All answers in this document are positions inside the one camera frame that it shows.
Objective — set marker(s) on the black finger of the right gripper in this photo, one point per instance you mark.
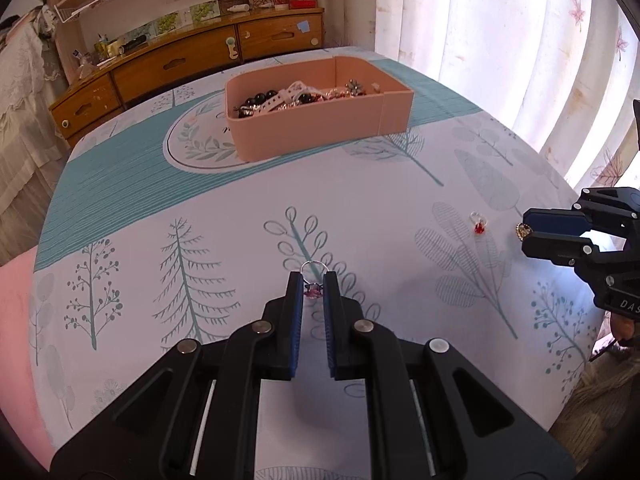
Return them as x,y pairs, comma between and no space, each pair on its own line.
561,250

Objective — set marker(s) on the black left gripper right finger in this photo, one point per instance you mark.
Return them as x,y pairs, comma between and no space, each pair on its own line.
359,348

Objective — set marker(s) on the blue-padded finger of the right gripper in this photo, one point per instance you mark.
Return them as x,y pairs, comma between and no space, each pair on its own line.
557,221

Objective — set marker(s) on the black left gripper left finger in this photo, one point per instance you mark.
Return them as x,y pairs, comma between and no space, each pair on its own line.
265,349

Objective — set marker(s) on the pink jewelry box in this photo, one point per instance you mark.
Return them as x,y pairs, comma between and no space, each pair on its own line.
354,100

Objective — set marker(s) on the tree-patterned tablecloth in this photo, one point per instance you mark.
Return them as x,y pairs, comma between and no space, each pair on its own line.
158,232

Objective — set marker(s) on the floral white curtain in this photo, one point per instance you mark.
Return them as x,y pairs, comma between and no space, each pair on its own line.
561,74

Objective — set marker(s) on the wooden drawer cabinet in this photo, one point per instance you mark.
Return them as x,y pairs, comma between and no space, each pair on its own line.
180,57

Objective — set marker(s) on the red box on cabinet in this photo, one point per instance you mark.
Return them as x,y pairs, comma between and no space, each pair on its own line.
303,4

